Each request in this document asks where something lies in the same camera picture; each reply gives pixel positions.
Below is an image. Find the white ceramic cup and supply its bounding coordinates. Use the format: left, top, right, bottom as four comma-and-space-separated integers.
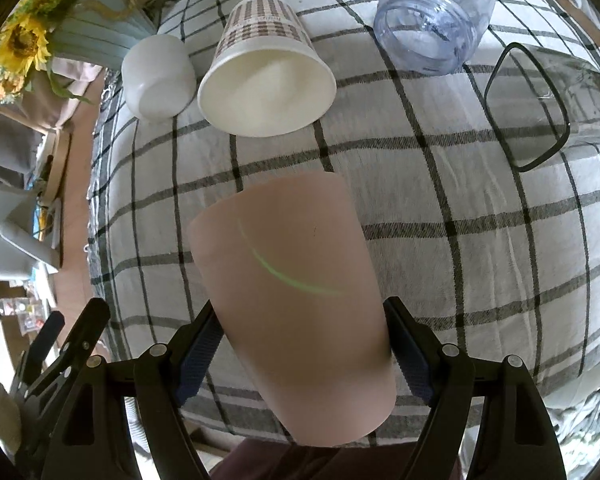
121, 35, 197, 122

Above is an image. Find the clear blue plastic jar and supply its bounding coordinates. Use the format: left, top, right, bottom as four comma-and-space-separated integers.
374, 0, 495, 76

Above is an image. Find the pink cup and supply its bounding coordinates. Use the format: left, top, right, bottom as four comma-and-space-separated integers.
188, 171, 396, 446

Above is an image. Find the plaid tablecloth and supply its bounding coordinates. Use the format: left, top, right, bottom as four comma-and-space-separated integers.
85, 0, 600, 449

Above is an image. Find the sunflower bouquet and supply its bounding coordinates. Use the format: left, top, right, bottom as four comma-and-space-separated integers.
0, 0, 78, 103

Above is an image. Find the grey smoked glass cup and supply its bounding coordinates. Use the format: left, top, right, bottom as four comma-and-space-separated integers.
483, 42, 600, 174

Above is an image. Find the white box device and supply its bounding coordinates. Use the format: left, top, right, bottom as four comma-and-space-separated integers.
0, 184, 61, 281

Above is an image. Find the teal ribbed vase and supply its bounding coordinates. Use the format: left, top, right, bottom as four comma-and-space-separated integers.
50, 0, 157, 70

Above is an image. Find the patterned paper cup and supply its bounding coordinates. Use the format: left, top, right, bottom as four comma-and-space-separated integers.
197, 0, 337, 138

